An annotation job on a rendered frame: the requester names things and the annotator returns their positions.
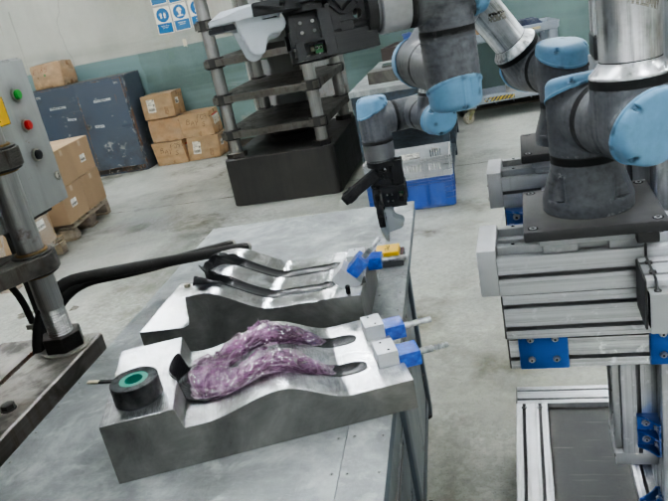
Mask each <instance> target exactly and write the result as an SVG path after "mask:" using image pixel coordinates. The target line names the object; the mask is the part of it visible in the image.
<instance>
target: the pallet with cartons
mask: <svg viewBox="0 0 668 501"><path fill-rule="evenodd" d="M50 143H51V146H52V149H53V152H54V155H55V158H56V161H57V164H58V167H59V170H60V173H61V176H62V179H63V182H64V184H65V187H66V190H67V193H68V197H67V198H66V199H64V200H62V201H61V202H60V203H58V204H57V205H55V206H53V207H52V210H51V211H49V212H48V214H49V217H50V219H51V222H52V225H53V228H54V231H55V234H58V233H60V234H61V235H64V240H65V241H66V242H72V241H77V240H79V239H80V238H81V237H82V236H81V234H82V233H81V231H80V230H82V229H87V228H93V227H94V226H95V225H96V224H97V223H98V221H97V220H96V216H102V215H107V214H109V213H110V212H111V209H110V206H109V204H108V201H107V200H106V194H105V191H104V188H103V184H102V181H101V178H100V175H99V172H98V169H97V167H95V163H94V160H93V157H92V154H91V151H90V148H89V144H88V141H87V138H86V135H82V136H77V137H71V138H66V139H61V140H56V141H50Z"/></svg>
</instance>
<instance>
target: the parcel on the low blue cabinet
mask: <svg viewBox="0 0 668 501"><path fill-rule="evenodd" d="M30 73H31V75H32V78H33V82H34V86H35V89H36V90H41V89H46V88H50V87H56V86H62V85H66V84H74V83H77V82H78V77H77V73H76V70H75V68H74V66H73V64H72V61H71V60H59V61H54V62H49V63H45V64H41V65H37V66H34V67H30Z"/></svg>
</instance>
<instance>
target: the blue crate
mask: <svg viewBox="0 0 668 501"><path fill-rule="evenodd" d="M406 182H407V188H408V194H409V196H408V200H407V202H410V201H415V209H416V210H419V209H427V208H434V207H442V206H450V205H454V204H456V187H455V179H454V172H453V174H450V175H443V176H436V177H429V178H422V179H415V180H409V181H406ZM372 191H373V189H372V188H371V186H370V187H369V188H368V189H367V193H368V198H369V203H370V207H375V205H374V200H373V192H372Z"/></svg>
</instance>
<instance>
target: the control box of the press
mask: <svg viewBox="0 0 668 501"><path fill-rule="evenodd" d="M0 126H1V129H2V132H3V134H4V137H5V140H6V142H7V141H9V142H10V143H12V142H13V143H15V144H18V145H19V148H20V150H21V153H22V156H23V159H24V162H25V163H24V164H23V166H22V167H21V168H19V170H17V173H18V176H19V179H20V181H21V184H22V187H23V190H24V192H25V195H26V198H27V201H28V204H29V206H30V209H31V212H32V215H33V217H34V220H36V219H38V218H39V217H41V216H43V215H47V214H48V212H49V211H51V210H52V207H53V206H55V205H57V204H58V203H60V202H61V201H62V200H64V199H66V198H67V197H68V193H67V190H66V187H65V184H64V182H63V179H62V176H61V173H60V170H59V167H58V164H57V161H56V158H55V155H54V152H53V149H52V146H51V143H50V140H49V137H48V134H47V131H46V128H45V126H44V123H43V120H42V117H41V114H40V111H39V109H38V106H37V103H36V100H35V97H34V94H33V91H32V88H31V85H30V82H29V79H28V76H27V74H26V71H25V68H24V65H23V62H22V59H18V58H12V59H6V60H1V61H0ZM0 236H4V237H5V238H6V240H7V243H8V246H9V248H10V251H11V253H12V254H15V253H16V250H15V247H14V245H13V242H12V239H11V237H10V234H9V231H8V229H7V226H6V224H5V221H4V218H3V216H2V213H1V210H0ZM23 284H24V286H25V289H26V292H27V294H28V297H29V300H30V302H31V305H32V307H33V310H34V313H35V314H36V311H37V308H38V307H37V305H36V302H35V299H34V297H33V294H32V291H31V289H30V286H29V283H28V281H27V282H25V283H23ZM9 290H10V291H11V292H12V294H13V295H14V296H15V297H16V299H17V300H18V302H19V304H20V305H21V307H22V309H23V311H24V313H25V315H26V317H27V319H28V322H29V323H28V324H27V325H26V328H27V330H32V331H33V323H34V319H35V317H34V315H33V313H32V311H31V308H30V306H29V304H28V303H27V301H26V299H25V298H24V296H23V294H22V293H21V292H20V291H19V290H18V288H17V287H16V286H15V287H12V288H10V289H9Z"/></svg>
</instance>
